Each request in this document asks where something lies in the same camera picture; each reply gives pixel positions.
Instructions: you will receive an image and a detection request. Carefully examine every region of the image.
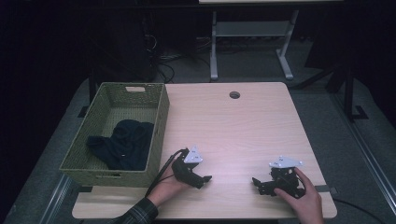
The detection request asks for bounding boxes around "person's right hand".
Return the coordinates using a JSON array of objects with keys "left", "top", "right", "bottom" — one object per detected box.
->
[{"left": 273, "top": 167, "right": 325, "bottom": 224}]

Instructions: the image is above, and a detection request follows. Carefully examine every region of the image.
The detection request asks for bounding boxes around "white metal table frame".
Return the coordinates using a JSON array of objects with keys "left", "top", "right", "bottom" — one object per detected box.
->
[{"left": 209, "top": 9, "right": 301, "bottom": 82}]

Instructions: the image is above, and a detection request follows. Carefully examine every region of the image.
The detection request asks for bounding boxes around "bundle of floor cables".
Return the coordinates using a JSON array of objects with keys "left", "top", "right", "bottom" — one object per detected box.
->
[{"left": 141, "top": 18, "right": 213, "bottom": 84}]

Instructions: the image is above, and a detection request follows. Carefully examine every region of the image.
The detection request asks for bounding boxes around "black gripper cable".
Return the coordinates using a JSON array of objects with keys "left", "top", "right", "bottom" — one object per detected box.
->
[
  {"left": 144, "top": 148, "right": 189, "bottom": 199},
  {"left": 332, "top": 197, "right": 379, "bottom": 220}
]

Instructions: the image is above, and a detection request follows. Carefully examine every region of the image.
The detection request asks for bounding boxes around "black metal stand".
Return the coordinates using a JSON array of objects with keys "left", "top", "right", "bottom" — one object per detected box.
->
[{"left": 340, "top": 66, "right": 370, "bottom": 123}]

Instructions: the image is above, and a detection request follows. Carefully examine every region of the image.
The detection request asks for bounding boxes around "green woven basket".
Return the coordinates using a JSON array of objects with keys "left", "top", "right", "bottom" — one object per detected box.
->
[{"left": 59, "top": 81, "right": 171, "bottom": 189}]

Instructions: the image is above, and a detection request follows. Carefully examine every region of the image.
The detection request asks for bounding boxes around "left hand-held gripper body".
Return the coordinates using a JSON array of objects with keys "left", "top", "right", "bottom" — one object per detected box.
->
[{"left": 171, "top": 145, "right": 205, "bottom": 189}]

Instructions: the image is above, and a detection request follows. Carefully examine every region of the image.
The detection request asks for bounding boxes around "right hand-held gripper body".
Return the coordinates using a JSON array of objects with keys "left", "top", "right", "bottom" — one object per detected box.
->
[{"left": 268, "top": 155, "right": 306, "bottom": 200}]

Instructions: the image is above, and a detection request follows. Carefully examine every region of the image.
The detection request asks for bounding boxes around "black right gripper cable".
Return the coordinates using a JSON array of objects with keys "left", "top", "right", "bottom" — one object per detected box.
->
[{"left": 332, "top": 197, "right": 379, "bottom": 220}]

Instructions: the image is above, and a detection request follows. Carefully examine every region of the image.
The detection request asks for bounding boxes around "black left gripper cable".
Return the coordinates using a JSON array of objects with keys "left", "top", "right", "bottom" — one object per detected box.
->
[{"left": 144, "top": 148, "right": 189, "bottom": 199}]

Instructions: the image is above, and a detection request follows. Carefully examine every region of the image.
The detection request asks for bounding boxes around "person's left hand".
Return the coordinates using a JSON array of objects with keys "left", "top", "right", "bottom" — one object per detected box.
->
[{"left": 147, "top": 161, "right": 191, "bottom": 208}]

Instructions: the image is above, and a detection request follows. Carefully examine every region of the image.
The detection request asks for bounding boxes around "grey table edge clamp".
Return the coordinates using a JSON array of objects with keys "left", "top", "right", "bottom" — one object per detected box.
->
[{"left": 314, "top": 184, "right": 338, "bottom": 196}]

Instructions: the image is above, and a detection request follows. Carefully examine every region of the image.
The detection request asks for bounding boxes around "dark cloth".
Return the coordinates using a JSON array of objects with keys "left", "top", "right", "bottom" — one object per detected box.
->
[{"left": 86, "top": 119, "right": 155, "bottom": 172}]

